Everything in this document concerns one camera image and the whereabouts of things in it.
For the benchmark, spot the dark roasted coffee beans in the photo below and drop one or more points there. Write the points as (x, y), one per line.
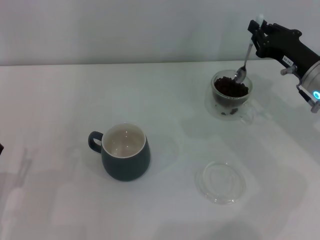
(228, 87)

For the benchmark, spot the clear glass saucer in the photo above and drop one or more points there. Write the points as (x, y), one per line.
(208, 107)
(225, 197)

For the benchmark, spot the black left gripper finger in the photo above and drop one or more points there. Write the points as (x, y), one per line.
(1, 148)

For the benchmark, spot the dark blue ceramic mug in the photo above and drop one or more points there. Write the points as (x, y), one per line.
(125, 167)

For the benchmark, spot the clear double-wall glass cup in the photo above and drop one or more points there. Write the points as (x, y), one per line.
(251, 113)

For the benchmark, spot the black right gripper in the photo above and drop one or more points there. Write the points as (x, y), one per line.
(287, 46)

